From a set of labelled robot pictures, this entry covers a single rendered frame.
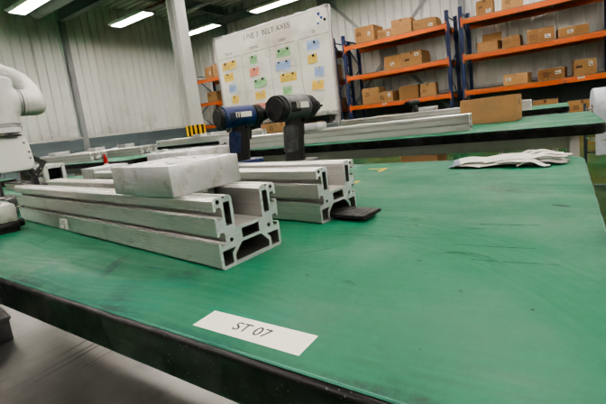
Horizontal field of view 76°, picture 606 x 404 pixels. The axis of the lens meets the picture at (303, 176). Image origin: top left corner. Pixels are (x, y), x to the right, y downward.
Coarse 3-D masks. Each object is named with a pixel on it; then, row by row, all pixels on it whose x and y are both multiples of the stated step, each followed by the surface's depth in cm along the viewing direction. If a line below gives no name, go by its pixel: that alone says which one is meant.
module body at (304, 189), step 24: (240, 168) 80; (264, 168) 68; (288, 168) 64; (312, 168) 60; (336, 168) 64; (288, 192) 62; (312, 192) 59; (336, 192) 64; (288, 216) 63; (312, 216) 60
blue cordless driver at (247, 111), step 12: (216, 108) 104; (228, 108) 104; (240, 108) 106; (252, 108) 108; (264, 108) 111; (216, 120) 104; (228, 120) 103; (240, 120) 105; (252, 120) 108; (264, 120) 113; (240, 132) 107; (240, 144) 107; (240, 156) 107
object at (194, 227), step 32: (32, 192) 86; (64, 192) 73; (96, 192) 64; (224, 192) 54; (256, 192) 49; (64, 224) 77; (96, 224) 66; (128, 224) 61; (160, 224) 52; (192, 224) 47; (224, 224) 45; (256, 224) 49; (192, 256) 48; (224, 256) 47
